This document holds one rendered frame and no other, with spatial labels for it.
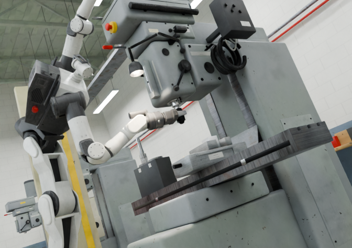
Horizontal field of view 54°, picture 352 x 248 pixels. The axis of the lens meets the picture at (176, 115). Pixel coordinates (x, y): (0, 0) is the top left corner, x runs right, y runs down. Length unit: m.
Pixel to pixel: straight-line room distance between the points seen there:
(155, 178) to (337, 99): 4.37
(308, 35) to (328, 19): 0.39
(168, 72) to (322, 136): 0.82
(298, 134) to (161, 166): 1.00
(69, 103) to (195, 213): 0.77
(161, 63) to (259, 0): 5.24
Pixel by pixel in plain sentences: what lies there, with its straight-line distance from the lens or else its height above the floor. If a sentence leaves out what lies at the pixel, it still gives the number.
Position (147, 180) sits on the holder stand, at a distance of 2.10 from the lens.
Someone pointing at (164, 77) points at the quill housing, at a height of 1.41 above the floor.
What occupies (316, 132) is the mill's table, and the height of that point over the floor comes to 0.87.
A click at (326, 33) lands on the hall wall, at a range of 6.09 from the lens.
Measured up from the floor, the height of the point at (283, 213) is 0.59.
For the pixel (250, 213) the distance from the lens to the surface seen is 1.69.
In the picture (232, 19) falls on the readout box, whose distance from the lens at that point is 1.86.
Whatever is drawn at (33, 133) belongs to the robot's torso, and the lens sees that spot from 2.08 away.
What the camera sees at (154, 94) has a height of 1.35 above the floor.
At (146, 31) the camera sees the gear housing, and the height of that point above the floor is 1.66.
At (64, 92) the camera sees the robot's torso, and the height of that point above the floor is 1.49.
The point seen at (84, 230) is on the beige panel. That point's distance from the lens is 3.26.
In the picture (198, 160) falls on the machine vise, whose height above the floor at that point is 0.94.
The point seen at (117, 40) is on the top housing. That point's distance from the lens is 1.96.
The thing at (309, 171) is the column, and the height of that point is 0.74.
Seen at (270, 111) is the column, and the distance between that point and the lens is 1.94.
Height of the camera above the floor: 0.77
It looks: 15 degrees up
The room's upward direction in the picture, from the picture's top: 19 degrees counter-clockwise
